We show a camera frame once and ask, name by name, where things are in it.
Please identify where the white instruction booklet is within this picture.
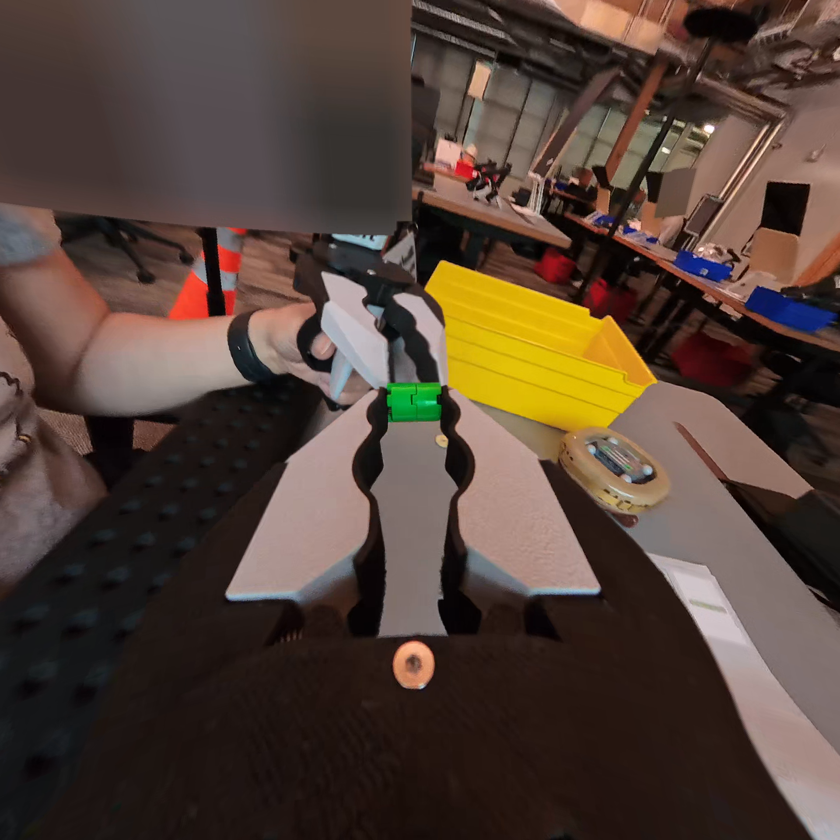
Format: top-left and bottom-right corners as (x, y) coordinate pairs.
(646, 554), (840, 840)

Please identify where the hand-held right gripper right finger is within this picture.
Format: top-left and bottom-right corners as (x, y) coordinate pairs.
(440, 387), (601, 598)

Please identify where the black monitor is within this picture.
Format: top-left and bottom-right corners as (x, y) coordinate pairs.
(761, 182), (812, 238)

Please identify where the black office chair base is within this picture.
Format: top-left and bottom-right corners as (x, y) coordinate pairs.
(58, 215), (195, 284)

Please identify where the black perforated board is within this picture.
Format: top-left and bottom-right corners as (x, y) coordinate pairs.
(0, 377), (326, 840)

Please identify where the brown thin strip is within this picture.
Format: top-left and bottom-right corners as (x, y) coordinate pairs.
(675, 422), (731, 484)

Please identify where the red plastic bin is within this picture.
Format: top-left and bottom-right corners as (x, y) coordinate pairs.
(583, 278), (639, 324)
(534, 252), (580, 284)
(672, 331), (753, 389)

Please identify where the tan round device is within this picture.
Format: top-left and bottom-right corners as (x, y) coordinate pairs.
(558, 427), (671, 517)

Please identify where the yellow plastic bin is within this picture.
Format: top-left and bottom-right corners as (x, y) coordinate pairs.
(424, 260), (658, 434)

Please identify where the cardboard box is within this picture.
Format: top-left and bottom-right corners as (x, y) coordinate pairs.
(747, 226), (803, 290)

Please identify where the black and red toy robot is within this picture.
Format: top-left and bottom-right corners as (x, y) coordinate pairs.
(467, 159), (514, 202)

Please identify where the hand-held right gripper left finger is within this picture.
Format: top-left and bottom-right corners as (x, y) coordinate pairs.
(226, 387), (389, 601)

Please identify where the black pole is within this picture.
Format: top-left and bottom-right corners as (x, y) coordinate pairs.
(199, 227), (228, 317)

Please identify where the long wooden work table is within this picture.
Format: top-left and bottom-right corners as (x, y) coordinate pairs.
(561, 210), (840, 358)

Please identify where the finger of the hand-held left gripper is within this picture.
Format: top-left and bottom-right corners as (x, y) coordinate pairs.
(384, 290), (450, 387)
(319, 272), (392, 389)

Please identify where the person's left forearm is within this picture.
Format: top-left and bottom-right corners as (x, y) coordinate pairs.
(0, 243), (240, 417)

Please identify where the orange traffic cone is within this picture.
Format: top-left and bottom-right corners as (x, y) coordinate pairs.
(168, 227), (248, 321)

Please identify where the blue plastic bin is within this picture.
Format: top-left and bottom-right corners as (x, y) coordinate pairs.
(745, 286), (839, 333)
(675, 249), (734, 284)

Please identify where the black wristband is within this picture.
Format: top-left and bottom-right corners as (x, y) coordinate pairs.
(227, 311), (278, 385)

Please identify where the person's left hand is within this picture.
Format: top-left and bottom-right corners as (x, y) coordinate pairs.
(252, 301), (350, 406)

